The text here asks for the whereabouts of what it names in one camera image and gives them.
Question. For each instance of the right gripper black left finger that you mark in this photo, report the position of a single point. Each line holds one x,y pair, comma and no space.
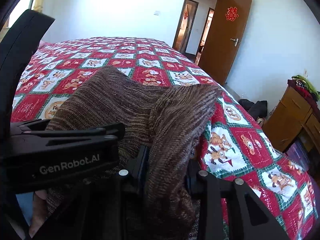
128,218

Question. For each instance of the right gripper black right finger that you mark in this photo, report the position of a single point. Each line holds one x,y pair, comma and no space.
248,217

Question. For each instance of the brown knitted sweater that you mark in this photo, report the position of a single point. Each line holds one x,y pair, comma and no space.
169,120

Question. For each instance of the dark clothes heap on floor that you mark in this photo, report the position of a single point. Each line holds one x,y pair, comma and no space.
255,110

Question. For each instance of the green and red clothes pile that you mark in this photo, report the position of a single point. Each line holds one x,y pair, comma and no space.
304,87

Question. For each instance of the person's left hand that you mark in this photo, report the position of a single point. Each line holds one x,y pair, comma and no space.
39,211

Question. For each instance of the red patchwork bedspread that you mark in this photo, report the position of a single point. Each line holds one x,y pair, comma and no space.
233,144

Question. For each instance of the wooden dresser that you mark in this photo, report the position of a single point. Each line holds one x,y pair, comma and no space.
292,116

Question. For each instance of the brown wooden door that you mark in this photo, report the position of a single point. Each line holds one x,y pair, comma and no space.
223,39

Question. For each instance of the red double happiness sticker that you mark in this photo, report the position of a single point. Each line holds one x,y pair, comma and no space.
231,14

